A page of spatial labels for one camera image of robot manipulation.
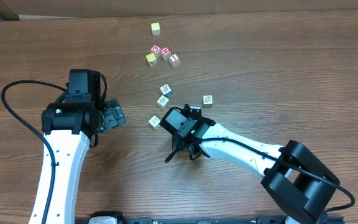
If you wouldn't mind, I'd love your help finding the red block letter I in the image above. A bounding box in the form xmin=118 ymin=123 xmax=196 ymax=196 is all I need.
xmin=168 ymin=54 xmax=180 ymax=67

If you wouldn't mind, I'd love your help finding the red block letter C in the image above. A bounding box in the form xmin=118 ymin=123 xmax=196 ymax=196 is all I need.
xmin=150 ymin=45 xmax=161 ymax=58

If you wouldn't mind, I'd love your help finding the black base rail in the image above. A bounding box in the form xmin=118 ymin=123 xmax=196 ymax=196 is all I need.
xmin=76 ymin=210 xmax=346 ymax=224

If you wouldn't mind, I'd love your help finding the wooden block blue side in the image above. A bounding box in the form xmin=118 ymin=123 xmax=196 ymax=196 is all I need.
xmin=160 ymin=84 xmax=172 ymax=97

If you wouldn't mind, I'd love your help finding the wooden block star drawing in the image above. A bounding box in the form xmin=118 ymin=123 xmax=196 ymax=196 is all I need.
xmin=157 ymin=95 xmax=170 ymax=108

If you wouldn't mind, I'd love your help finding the red block letter M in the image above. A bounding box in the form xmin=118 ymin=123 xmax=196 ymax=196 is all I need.
xmin=160 ymin=47 xmax=172 ymax=60

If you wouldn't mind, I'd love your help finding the yellow block far top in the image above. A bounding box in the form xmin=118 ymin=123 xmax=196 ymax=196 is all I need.
xmin=150 ymin=22 xmax=161 ymax=35

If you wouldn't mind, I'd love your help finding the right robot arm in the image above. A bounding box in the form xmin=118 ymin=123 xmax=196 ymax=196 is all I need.
xmin=160 ymin=105 xmax=340 ymax=223

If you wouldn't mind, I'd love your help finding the yellow wooden block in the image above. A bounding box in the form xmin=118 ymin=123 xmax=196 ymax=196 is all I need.
xmin=146 ymin=53 xmax=158 ymax=67

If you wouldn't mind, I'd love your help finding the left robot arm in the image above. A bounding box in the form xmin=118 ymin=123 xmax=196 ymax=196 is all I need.
xmin=29 ymin=69 xmax=126 ymax=223

